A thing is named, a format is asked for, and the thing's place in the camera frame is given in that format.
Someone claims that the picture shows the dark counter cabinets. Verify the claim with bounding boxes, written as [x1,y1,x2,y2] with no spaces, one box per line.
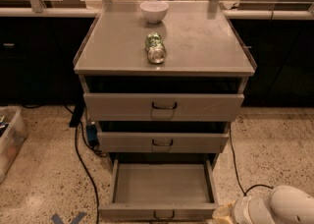
[0,17,314,107]

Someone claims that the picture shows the black cable left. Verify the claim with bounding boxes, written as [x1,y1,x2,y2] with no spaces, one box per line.
[21,103,100,224]

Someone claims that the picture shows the green soda can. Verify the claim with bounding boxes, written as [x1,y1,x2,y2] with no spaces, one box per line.
[145,32,167,64]

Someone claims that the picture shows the grey top drawer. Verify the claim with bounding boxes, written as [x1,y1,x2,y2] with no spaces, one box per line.
[84,76,244,122]

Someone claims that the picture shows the clear plastic storage bin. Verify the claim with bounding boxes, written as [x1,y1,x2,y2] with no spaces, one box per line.
[0,106,28,183]

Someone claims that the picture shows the grey bottom drawer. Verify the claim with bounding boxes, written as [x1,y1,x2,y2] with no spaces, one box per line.
[99,158,218,222]

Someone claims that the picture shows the grey drawer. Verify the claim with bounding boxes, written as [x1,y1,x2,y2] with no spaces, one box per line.
[98,121,230,153]
[84,76,244,122]
[99,158,218,222]

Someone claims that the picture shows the grey metal drawer cabinet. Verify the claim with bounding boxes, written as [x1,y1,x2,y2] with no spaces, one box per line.
[75,2,255,161]

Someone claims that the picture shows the grey middle drawer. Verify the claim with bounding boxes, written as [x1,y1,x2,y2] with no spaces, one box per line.
[98,121,230,153]

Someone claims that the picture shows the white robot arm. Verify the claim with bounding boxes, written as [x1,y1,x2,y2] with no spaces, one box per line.
[212,185,314,224]

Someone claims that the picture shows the black cable right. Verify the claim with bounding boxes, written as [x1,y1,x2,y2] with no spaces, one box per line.
[228,126,275,199]

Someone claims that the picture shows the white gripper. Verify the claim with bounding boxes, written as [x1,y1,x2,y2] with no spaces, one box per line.
[212,196,276,224]

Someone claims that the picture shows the white ceramic bowl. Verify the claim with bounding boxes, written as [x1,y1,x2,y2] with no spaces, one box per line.
[140,0,169,24]

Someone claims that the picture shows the blue power box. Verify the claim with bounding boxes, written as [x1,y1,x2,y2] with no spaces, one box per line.
[85,124,98,147]

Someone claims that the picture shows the black cable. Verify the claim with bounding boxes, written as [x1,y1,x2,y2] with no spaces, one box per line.
[228,126,275,199]
[21,103,100,224]

